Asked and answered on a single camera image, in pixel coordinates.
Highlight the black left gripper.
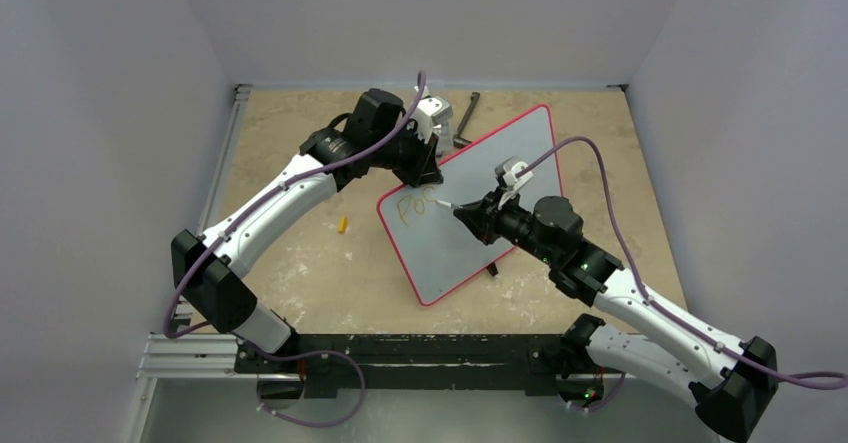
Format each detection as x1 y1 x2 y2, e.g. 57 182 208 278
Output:
372 122 442 190

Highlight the red framed whiteboard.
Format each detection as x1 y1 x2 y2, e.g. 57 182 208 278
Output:
376 104 556 306

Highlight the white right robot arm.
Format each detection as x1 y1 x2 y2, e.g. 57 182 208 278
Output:
452 190 778 442

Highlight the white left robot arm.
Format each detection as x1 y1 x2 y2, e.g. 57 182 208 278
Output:
170 88 453 372

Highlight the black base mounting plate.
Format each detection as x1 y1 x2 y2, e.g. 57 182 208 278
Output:
234 334 609 404

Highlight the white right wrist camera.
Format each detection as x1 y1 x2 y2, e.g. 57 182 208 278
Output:
495 156 533 210

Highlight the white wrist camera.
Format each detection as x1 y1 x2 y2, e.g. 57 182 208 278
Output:
412 95 454 142
495 156 533 210

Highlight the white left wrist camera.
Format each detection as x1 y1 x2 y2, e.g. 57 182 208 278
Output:
412 95 454 142

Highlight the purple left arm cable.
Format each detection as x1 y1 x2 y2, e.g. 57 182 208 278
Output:
162 70 429 428

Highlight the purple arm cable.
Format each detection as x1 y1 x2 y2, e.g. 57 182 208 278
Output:
162 70 429 428
523 136 848 415

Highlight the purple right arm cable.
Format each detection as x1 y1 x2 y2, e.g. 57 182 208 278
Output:
523 136 848 415

